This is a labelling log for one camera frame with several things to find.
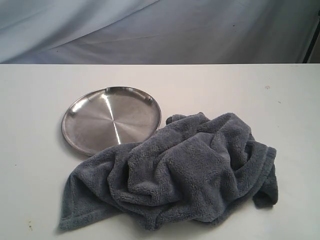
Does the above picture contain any grey backdrop cloth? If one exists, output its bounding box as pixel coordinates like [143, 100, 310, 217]
[0, 0, 320, 65]

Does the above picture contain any grey-blue fleece towel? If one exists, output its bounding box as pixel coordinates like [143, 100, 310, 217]
[58, 113, 278, 231]

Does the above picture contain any round stainless steel plate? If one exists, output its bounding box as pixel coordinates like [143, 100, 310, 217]
[61, 86, 162, 156]

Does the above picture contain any black stand pole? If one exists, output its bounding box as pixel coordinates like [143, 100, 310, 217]
[302, 11, 320, 64]

